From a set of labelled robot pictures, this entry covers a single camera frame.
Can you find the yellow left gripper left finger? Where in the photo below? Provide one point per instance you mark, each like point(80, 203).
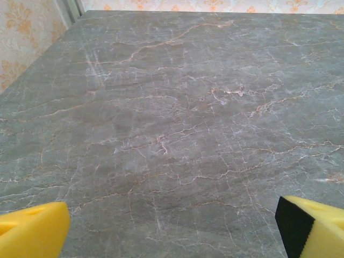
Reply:
point(32, 233)

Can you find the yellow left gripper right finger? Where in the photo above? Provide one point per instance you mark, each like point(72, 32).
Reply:
point(317, 231)

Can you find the aluminium frame post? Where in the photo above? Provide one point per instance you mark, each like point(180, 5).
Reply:
point(71, 9)

